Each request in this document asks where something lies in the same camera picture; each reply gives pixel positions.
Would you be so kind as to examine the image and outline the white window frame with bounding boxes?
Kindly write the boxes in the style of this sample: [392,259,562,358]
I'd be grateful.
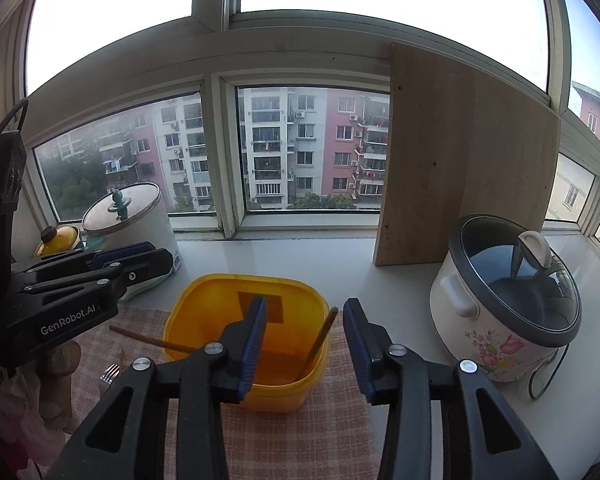
[0,0,600,251]

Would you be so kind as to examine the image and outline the floral white rice cooker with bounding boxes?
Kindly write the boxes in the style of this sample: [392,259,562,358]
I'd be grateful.
[428,214,583,384]

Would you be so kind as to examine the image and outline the apartment buildings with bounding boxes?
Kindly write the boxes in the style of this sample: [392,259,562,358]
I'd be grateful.
[35,85,392,221]

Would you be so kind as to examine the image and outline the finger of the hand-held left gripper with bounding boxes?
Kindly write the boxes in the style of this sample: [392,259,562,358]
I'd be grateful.
[24,249,177,302]
[11,241,157,282]

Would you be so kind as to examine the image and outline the person's left hand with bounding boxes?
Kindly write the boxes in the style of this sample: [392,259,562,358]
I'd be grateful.
[0,339,82,461]

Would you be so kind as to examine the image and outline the light wooden board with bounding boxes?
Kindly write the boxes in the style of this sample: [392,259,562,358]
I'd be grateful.
[372,42,562,267]

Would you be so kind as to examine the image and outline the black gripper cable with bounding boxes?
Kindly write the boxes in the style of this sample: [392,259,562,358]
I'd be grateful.
[0,98,30,137]

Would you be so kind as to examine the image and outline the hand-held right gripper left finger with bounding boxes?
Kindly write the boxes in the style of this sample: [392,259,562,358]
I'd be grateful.
[45,296,269,480]

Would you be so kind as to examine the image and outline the black power cable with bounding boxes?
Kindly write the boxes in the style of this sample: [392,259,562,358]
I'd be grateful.
[527,344,572,401]

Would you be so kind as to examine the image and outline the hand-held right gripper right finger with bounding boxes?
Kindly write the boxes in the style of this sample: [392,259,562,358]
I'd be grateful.
[342,298,561,480]

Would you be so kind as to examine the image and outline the yellow plastic container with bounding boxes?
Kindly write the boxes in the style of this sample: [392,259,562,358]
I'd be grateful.
[162,274,331,413]

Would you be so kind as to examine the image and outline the pink checked cloth mat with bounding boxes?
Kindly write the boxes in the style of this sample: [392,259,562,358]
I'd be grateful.
[69,305,387,480]

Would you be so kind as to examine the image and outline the white electric pot with lid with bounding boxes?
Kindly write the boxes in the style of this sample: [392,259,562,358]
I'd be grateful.
[82,182,183,302]

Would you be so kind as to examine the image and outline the brown wooden chopstick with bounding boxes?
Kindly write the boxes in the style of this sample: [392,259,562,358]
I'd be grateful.
[109,325,197,354]
[300,307,339,372]

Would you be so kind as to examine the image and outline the clay pot with yellow lid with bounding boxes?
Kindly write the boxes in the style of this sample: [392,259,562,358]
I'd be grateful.
[34,225,84,260]

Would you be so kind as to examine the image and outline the metal fork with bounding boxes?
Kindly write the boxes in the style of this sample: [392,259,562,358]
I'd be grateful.
[99,362,122,397]

